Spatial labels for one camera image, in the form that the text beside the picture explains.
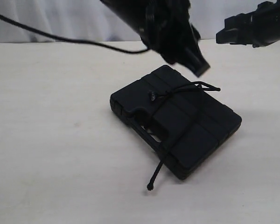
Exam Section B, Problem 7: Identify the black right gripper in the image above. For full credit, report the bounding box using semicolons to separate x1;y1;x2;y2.
216;0;280;48

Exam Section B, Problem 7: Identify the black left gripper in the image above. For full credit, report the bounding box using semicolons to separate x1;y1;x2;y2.
144;0;210;77

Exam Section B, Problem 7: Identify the black braided rope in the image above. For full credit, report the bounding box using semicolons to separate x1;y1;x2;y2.
146;81;221;191

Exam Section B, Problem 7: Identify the black plastic carrying case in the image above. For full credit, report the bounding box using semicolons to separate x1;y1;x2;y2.
110;65;242;180

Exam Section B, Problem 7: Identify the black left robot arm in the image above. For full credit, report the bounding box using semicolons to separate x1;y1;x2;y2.
102;0;210;77

